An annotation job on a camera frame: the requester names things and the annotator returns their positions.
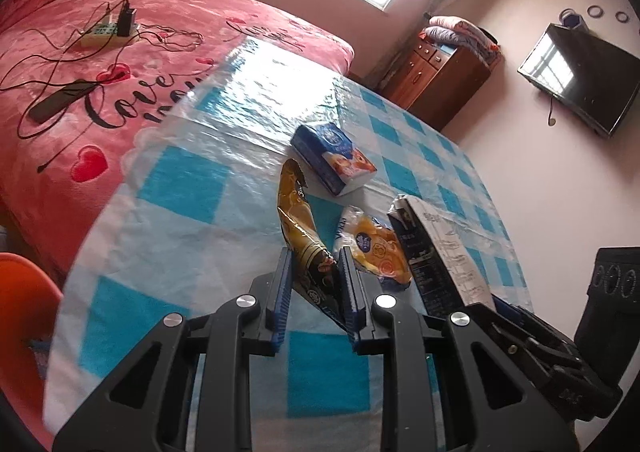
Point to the black charger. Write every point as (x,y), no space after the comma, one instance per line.
(125,21)

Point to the pink printed bed blanket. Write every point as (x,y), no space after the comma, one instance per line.
(165,16)

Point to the stack of folded quilts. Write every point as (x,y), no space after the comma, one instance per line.
(460,34)

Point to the orange plastic chair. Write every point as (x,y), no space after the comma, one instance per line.
(20,332)

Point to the brown wooden cabinet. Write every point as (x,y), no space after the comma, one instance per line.
(450,86)

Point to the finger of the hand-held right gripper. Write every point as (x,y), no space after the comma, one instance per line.
(507,307)

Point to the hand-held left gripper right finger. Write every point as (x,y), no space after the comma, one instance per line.
(350,292)

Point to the yellow bread wrapper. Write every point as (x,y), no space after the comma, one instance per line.
(377,247)

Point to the white power strip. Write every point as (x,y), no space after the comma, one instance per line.
(100,35)

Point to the black phone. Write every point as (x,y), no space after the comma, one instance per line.
(60,101)

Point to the blue white biscuit box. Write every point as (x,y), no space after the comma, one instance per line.
(330,151)

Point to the black wall television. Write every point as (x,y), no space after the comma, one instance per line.
(585,76)

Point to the gold black snack wrapper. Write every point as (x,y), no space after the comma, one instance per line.
(300,222)

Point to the round wall hook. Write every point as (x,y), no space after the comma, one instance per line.
(595,10)
(622,16)

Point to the blue white checkered tablecloth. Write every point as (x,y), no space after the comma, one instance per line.
(190,192)

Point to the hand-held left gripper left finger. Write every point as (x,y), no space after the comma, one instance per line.
(280,297)

